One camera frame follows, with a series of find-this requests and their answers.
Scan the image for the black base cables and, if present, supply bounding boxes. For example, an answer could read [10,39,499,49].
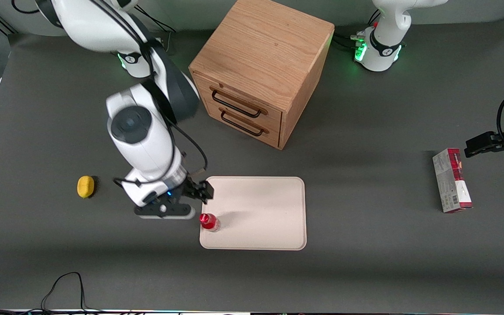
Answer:
[137,5,179,55]
[332,10,382,52]

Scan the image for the wooden drawer cabinet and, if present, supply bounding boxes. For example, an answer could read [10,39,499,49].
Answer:
[188,0,335,151]

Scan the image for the black right base cables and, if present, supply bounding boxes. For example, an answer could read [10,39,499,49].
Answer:
[137,5,179,55]

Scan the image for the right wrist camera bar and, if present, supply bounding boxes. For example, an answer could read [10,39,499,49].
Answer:
[133,201,196,220]

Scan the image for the beige rectangular tray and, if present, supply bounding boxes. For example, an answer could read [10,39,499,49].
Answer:
[199,176,308,251]

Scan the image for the yellow lemon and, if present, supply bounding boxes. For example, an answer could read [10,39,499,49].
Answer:
[77,175,96,199]

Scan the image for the black cable at table edge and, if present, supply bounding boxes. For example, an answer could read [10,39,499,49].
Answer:
[0,272,112,314]

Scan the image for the red grey cardboard box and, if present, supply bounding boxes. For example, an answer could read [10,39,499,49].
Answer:
[432,147,473,214]

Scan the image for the wooden drawer front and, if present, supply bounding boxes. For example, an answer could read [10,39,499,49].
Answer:
[192,71,284,130]
[204,97,282,147]

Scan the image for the red coke bottle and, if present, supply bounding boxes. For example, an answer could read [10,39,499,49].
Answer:
[199,213,221,232]

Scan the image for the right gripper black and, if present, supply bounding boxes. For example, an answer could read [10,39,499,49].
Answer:
[174,178,215,206]

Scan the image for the black left base cables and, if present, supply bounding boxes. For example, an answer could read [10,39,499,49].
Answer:
[332,10,382,52]

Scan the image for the black wire drawer handle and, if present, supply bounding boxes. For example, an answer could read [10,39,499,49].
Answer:
[210,86,269,119]
[219,108,270,137]

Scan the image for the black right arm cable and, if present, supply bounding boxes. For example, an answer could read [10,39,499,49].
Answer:
[87,0,209,189]

